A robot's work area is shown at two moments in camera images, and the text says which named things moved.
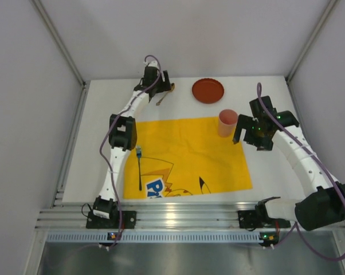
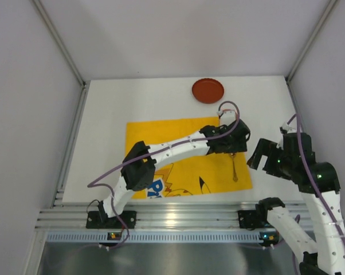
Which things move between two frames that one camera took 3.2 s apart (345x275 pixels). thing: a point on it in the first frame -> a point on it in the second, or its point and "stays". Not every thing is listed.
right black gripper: [247, 126] -> [265, 157]
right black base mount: [257, 219] stays
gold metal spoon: [172, 86] -> [235, 177]
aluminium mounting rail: [149, 215] stays
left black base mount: [95, 221] stays
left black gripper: [160, 86] -> [235, 145]
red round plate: [208, 90] stays
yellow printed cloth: [179, 157] stays
